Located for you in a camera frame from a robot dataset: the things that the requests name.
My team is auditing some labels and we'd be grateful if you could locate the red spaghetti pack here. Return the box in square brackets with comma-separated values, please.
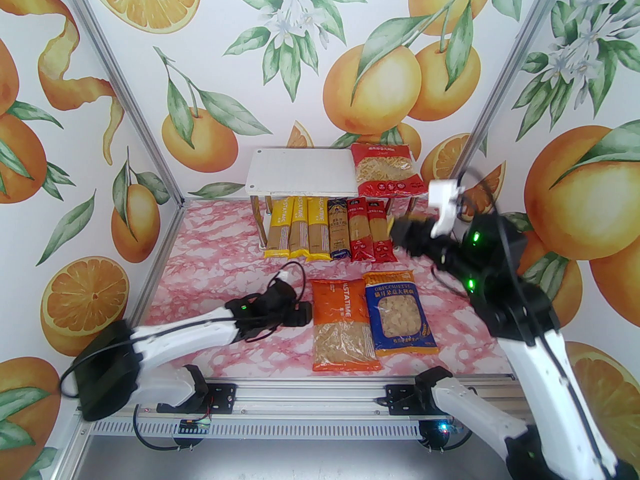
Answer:
[346, 198, 377, 263]
[367, 200, 399, 263]

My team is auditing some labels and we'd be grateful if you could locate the orange Pastatime pasta bag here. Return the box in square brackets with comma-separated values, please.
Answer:
[310, 278, 382, 373]

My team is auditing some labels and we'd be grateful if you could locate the red fusilli pasta bag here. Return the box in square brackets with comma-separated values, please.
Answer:
[350, 142, 430, 199]

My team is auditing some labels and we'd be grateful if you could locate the dark blue spaghetti pack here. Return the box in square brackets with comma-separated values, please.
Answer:
[327, 197, 352, 261]

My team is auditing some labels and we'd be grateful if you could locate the blue orecchiette pasta bag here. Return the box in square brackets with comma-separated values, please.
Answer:
[362, 269, 440, 358]

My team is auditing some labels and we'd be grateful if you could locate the yellow Pastatime spaghetti pack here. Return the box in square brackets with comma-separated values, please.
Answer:
[307, 197, 332, 263]
[289, 197, 315, 260]
[264, 197, 295, 260]

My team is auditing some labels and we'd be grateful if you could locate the white two-tier chrome-leg shelf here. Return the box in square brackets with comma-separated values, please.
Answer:
[245, 149, 428, 256]

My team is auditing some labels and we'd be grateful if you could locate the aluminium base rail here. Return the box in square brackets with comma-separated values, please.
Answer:
[75, 375, 518, 424]

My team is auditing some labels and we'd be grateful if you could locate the slotted white cable duct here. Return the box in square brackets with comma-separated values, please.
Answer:
[87, 420, 468, 439]

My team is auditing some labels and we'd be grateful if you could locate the aluminium frame post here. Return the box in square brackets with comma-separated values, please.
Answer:
[440, 0, 576, 206]
[59, 0, 187, 209]

